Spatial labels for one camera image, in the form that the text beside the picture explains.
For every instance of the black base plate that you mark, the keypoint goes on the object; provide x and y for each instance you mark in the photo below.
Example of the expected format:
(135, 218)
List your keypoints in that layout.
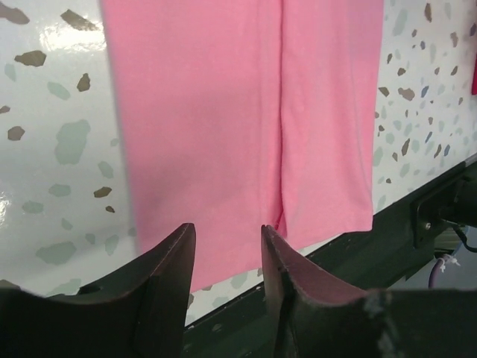
(375, 259)

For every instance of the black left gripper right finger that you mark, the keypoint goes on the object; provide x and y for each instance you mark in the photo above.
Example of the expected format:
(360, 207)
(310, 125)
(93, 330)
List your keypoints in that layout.
(314, 313)

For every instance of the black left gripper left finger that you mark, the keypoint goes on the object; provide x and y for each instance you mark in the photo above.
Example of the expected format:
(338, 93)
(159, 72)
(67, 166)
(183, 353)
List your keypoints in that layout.
(138, 310)

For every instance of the pink t shirt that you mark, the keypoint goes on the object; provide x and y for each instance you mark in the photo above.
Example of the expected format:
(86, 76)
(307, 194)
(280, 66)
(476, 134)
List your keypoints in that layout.
(237, 114)

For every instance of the red folded t shirt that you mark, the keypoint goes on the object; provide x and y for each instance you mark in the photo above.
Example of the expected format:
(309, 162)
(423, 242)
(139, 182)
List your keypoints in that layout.
(474, 79)

